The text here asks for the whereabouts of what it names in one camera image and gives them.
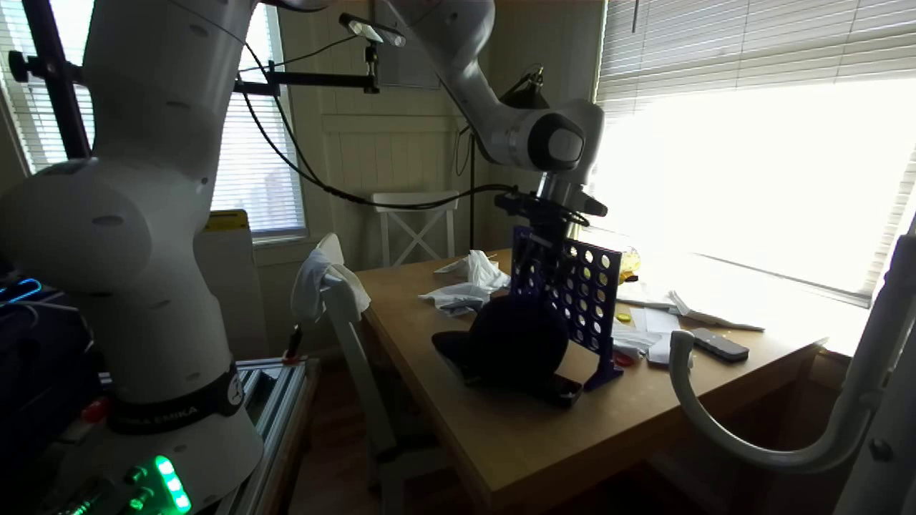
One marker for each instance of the crumpled white cloth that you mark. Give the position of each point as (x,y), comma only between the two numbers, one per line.
(474,276)

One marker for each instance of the small black remote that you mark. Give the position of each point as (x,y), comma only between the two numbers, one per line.
(719,347)

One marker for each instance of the white paper sheets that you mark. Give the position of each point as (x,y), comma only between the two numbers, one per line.
(654,332)

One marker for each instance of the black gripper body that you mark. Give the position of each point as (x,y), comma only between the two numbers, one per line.
(553,232)

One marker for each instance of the window with white frame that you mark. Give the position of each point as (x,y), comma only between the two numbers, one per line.
(266,173)

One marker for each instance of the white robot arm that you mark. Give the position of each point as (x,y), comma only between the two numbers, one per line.
(145,145)

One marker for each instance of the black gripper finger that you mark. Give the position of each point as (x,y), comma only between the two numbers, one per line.
(540,276)
(564,276)

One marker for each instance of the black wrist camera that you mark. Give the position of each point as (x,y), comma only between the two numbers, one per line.
(553,203)

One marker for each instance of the yellow game disc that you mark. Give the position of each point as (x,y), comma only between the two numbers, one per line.
(624,314)

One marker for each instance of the white window blinds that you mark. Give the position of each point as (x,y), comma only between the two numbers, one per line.
(763,46)

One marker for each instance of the grey wall picture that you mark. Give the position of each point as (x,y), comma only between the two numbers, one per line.
(397,73)

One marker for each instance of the black boom stand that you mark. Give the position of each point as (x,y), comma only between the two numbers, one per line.
(315,79)

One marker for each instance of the camera on boom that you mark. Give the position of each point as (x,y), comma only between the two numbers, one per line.
(366,30)

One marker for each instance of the white wooden chair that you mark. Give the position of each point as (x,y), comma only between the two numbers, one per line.
(415,201)

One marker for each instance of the chair with pale frame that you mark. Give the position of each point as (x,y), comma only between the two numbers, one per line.
(359,381)

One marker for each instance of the aluminium cart frame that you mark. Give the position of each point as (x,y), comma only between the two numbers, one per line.
(275,411)

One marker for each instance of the white cloth draped on chair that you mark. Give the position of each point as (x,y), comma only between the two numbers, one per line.
(325,276)

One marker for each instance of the white panel with yellow label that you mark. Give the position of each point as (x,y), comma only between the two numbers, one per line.
(231,288)

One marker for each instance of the black snapback cap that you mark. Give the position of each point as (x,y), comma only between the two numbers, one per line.
(517,344)

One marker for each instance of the blue Connect Four grid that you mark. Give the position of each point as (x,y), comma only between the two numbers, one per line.
(608,332)

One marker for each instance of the red game disc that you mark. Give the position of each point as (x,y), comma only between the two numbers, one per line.
(627,358)

